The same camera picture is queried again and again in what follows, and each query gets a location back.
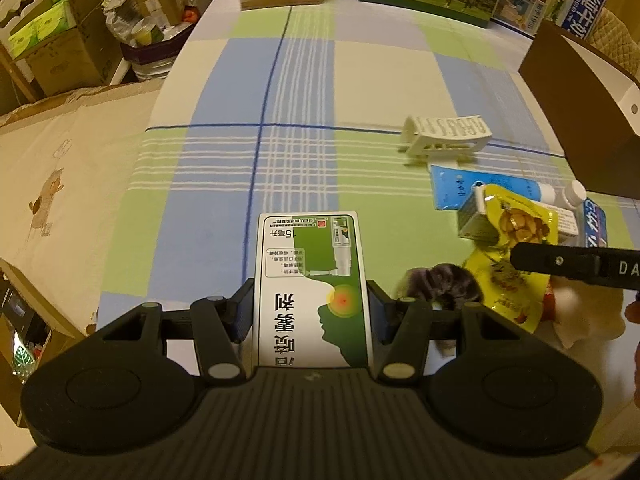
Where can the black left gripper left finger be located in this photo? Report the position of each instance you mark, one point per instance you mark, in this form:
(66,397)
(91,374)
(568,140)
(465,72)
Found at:
(220,328)

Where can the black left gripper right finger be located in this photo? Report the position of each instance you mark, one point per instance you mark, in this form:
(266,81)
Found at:
(401,332)

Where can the blue white medicine box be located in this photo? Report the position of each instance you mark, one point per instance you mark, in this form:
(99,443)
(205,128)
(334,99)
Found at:
(591,220)

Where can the dark fuzzy scrunchie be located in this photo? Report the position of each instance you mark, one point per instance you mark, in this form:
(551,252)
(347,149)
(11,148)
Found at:
(449,285)

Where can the green white medicine box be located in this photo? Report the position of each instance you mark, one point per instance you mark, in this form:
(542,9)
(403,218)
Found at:
(311,308)

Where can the yellow snack packet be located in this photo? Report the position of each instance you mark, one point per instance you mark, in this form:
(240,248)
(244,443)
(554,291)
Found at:
(516,295)

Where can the brown cardboard storage box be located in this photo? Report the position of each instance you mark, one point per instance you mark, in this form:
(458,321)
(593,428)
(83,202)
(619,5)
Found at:
(592,105)

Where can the small white bottle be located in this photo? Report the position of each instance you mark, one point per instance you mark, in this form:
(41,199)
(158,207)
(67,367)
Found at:
(572,196)

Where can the white barcode medicine box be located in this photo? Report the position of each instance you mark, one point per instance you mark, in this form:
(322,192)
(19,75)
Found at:
(494,216)

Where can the right hand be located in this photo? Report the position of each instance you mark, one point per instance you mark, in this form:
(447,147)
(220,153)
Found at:
(632,312)

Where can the white plastic hair clip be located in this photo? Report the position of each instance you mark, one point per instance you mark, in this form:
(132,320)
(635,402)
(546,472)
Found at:
(425,138)

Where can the embroidered beige cloth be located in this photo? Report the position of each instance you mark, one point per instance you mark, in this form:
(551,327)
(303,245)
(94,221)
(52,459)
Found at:
(65,165)

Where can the checkered bed sheet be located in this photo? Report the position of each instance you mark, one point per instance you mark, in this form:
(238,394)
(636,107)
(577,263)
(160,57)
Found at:
(296,109)

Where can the quilted beige chair cushion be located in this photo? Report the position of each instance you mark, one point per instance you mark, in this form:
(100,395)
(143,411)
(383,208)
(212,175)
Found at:
(612,38)

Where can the stacked cardboard boxes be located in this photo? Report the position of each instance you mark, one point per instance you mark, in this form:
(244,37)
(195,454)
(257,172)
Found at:
(59,45)

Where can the trash bin with bag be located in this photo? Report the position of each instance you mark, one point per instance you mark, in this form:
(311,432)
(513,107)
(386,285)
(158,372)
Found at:
(151,33)

